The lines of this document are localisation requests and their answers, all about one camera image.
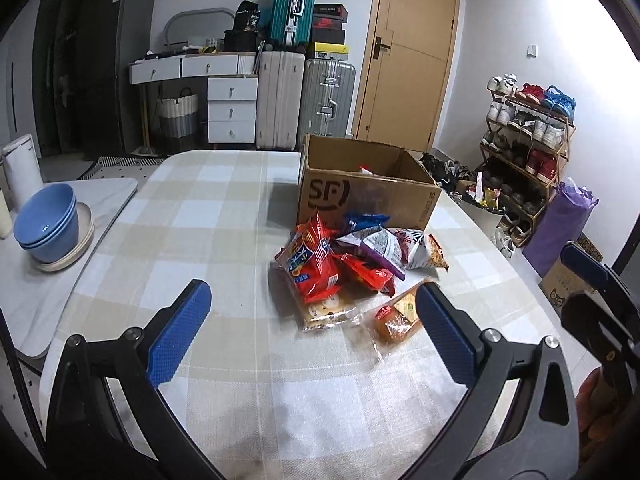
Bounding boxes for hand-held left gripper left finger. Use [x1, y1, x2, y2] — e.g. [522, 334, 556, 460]
[45, 279, 226, 480]

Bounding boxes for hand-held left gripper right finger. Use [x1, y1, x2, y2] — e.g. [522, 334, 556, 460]
[400, 282, 581, 480]

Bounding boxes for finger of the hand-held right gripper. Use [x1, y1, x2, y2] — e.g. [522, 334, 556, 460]
[560, 243, 640, 333]
[560, 292, 640, 401]

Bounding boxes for white noodle snack bag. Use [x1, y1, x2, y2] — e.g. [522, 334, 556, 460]
[390, 227, 450, 272]

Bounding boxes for purple white snack bag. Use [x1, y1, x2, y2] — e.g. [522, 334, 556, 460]
[332, 227, 407, 282]

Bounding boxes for large red snack bag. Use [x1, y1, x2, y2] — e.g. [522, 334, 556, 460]
[274, 211, 346, 305]

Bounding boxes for brown cardboard box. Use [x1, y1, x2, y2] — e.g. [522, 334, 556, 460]
[297, 133, 443, 234]

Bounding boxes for person's right hand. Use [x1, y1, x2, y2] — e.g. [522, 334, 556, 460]
[575, 367, 619, 444]

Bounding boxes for cardboard box with cat print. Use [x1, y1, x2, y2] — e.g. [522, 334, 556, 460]
[539, 232, 609, 314]

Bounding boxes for orange bread packet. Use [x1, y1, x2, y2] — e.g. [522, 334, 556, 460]
[361, 276, 441, 363]

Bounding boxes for pair of white shoes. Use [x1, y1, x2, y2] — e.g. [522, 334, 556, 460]
[492, 227, 519, 260]

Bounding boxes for small red snack bag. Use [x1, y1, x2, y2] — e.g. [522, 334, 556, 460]
[334, 252, 397, 296]

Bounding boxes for wooden shoe rack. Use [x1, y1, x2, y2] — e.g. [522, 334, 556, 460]
[480, 92, 577, 249]

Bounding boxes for shoe rack with shoes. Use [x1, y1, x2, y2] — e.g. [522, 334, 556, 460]
[480, 74, 577, 241]

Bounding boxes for white bin with wrappers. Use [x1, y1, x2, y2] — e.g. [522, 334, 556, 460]
[457, 185, 506, 241]

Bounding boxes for clear cookie packet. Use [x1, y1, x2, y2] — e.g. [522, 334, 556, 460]
[299, 292, 362, 332]

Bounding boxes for grey side table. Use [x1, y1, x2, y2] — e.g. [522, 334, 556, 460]
[0, 177, 138, 361]

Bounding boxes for beige plate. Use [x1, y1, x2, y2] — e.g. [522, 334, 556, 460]
[30, 202, 96, 273]

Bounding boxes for blue snack bag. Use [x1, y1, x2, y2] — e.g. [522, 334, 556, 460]
[342, 211, 391, 234]

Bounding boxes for pile of dark shoes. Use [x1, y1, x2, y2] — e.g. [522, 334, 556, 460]
[420, 152, 476, 194]

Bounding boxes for patterned rug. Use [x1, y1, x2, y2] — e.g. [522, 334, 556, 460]
[80, 156, 166, 181]

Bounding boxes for cream bottle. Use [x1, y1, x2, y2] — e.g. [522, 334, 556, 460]
[0, 190, 13, 240]

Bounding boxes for woven basket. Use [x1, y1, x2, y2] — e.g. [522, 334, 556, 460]
[154, 88, 200, 154]

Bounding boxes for white trash can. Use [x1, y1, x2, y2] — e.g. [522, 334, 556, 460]
[1, 134, 45, 213]

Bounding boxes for white drawer desk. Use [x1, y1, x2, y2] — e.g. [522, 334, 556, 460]
[129, 51, 261, 144]

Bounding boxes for beige suitcase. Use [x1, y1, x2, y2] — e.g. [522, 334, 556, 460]
[256, 50, 306, 151]

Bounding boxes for grey suitcase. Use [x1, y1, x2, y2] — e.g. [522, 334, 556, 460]
[300, 58, 357, 139]

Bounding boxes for wooden door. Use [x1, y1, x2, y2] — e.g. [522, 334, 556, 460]
[351, 0, 462, 151]

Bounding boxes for dark refrigerator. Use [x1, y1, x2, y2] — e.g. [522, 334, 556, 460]
[75, 0, 156, 161]

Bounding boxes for dark cabinet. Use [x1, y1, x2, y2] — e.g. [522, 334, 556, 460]
[32, 0, 86, 158]

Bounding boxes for yellow black shoe box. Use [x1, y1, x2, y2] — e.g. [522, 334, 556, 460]
[306, 42, 351, 61]

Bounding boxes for black bag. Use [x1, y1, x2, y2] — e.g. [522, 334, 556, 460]
[232, 1, 264, 54]

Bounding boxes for teal suitcase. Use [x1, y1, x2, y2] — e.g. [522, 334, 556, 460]
[270, 0, 319, 51]

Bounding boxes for wooden handled broom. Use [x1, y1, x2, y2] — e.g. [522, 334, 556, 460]
[131, 85, 157, 157]

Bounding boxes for grey arched frame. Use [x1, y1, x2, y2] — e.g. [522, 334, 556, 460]
[164, 7, 236, 47]

